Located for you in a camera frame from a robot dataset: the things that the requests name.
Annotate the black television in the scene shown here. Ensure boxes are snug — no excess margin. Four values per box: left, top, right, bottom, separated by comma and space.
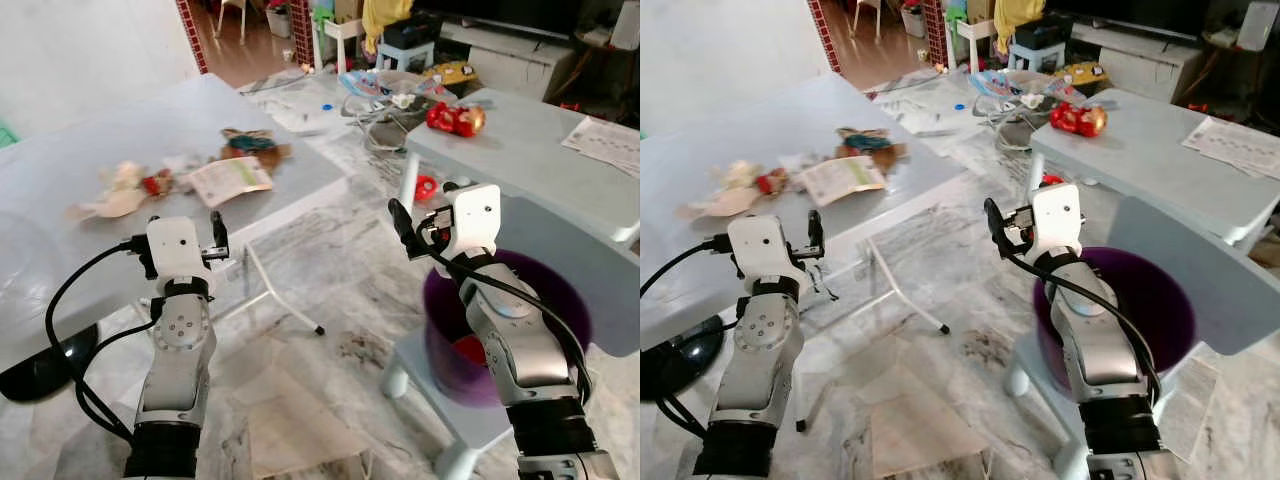
1045, 0, 1241, 41
415, 0, 626, 41

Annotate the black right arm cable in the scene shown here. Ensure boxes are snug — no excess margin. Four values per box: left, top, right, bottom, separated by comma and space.
1005, 250, 1163, 406
425, 250, 593, 406

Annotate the printed paper booklet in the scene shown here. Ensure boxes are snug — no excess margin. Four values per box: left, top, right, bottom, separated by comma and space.
800, 155, 889, 208
185, 155, 274, 209

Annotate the brown paper sheet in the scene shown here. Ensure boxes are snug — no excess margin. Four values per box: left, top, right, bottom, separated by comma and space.
865, 335, 993, 479
245, 345, 373, 479

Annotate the yellow packet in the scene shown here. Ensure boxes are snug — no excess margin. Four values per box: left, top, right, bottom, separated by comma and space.
1060, 62, 1111, 87
430, 62, 481, 87

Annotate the red shiny plastic bag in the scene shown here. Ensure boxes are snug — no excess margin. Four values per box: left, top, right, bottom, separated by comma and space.
1048, 102, 1109, 139
425, 100, 488, 139

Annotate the yellow cloth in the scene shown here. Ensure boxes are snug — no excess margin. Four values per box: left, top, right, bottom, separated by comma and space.
362, 0, 414, 53
993, 0, 1046, 53

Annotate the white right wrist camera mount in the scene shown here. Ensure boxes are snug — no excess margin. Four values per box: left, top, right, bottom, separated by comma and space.
1030, 182, 1087, 259
440, 183, 502, 263

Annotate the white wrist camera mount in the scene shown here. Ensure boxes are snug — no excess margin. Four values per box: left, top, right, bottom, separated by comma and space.
440, 183, 502, 263
727, 215, 809, 283
146, 215, 213, 283
1030, 182, 1087, 259

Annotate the small white side table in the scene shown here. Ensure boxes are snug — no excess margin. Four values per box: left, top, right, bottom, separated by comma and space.
318, 15, 366, 73
955, 15, 999, 73

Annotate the torn white paper trash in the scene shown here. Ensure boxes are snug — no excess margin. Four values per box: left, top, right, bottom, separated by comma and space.
65, 160, 151, 221
678, 160, 769, 219

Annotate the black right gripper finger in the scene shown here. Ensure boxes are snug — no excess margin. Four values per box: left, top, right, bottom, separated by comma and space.
388, 197, 426, 259
983, 196, 1019, 256

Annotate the blue plastic stool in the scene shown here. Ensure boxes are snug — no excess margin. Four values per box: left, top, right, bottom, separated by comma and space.
375, 40, 437, 74
1008, 40, 1069, 74

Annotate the purple rubbish bin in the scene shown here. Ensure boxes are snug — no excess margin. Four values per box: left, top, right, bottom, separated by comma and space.
1033, 246, 1198, 396
422, 248, 593, 409

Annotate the teal brown snack packet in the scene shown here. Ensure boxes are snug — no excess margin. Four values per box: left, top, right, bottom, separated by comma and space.
835, 126, 909, 166
218, 127, 293, 167

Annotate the white television cabinet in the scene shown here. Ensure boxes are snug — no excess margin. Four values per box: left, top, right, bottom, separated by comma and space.
1070, 20, 1206, 101
438, 20, 586, 101

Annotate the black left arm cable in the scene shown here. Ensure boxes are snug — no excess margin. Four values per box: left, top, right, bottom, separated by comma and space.
45, 238, 161, 446
640, 235, 741, 441

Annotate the newspaper sheet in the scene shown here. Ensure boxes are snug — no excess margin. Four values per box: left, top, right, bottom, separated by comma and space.
1160, 355, 1223, 463

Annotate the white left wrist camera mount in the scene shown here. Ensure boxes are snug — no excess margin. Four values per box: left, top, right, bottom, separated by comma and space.
146, 215, 213, 283
727, 215, 809, 283

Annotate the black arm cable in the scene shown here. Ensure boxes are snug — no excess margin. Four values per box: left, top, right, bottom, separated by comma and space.
425, 250, 593, 406
45, 238, 161, 446
640, 235, 741, 441
1005, 250, 1163, 406

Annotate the printed newspaper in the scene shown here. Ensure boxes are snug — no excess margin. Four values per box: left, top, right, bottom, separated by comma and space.
1180, 115, 1280, 181
560, 115, 641, 173

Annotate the black box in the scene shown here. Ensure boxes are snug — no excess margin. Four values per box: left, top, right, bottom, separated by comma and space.
1015, 12, 1076, 49
383, 12, 443, 49

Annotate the colourful printed packet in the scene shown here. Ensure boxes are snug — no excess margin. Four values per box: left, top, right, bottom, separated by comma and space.
338, 68, 456, 106
968, 68, 1086, 106

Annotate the red tiled door pillar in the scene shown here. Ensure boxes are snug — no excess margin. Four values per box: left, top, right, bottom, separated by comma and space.
290, 0, 317, 69
808, 0, 843, 73
175, 0, 209, 76
922, 0, 949, 69

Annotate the white plastic chair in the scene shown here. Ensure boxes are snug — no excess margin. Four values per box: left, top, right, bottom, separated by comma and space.
853, 0, 886, 39
215, 0, 249, 39

